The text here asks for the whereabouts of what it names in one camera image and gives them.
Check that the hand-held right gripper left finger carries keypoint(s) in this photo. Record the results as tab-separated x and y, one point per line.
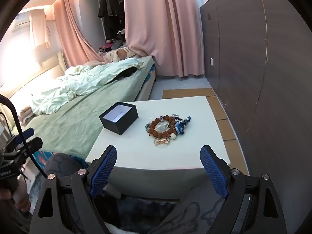
102	173

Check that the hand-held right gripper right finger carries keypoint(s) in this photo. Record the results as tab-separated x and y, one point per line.
214	173

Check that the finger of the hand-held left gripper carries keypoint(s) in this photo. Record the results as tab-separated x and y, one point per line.
34	143
24	133

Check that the black cardboard box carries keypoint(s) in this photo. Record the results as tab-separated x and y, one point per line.
117	126

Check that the clear plastic bag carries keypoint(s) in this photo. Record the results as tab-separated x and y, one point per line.
162	126

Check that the person's left hand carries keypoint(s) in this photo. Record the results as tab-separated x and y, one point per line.
22	198

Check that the flat cardboard sheet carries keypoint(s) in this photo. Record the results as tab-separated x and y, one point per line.
226	129
187	93
235	156
218	108

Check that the white table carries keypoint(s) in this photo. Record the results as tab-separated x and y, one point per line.
195	126

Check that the pale green quilt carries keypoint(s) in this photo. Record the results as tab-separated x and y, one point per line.
85	78

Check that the cream hanging towel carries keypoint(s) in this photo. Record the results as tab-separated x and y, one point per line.
39	34

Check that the black garment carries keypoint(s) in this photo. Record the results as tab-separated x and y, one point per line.
126	73

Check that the narrow pink curtain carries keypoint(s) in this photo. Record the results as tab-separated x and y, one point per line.
73	34

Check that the blue printed mattress cover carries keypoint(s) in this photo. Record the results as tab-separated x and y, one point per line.
151	72

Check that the white air conditioner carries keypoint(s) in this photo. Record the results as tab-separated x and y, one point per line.
22	22

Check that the bear print pillow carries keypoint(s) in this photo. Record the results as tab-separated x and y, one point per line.
120	53

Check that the plush toys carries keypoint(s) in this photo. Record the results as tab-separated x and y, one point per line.
112	44

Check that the dark wooden wardrobe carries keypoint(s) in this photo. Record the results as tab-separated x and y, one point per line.
256	53

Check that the hanging dark clothes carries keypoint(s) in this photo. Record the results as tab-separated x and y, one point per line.
109	9

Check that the wide pink curtain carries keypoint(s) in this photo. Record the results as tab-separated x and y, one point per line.
158	29

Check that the white wall socket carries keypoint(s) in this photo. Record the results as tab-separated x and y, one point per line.
212	62

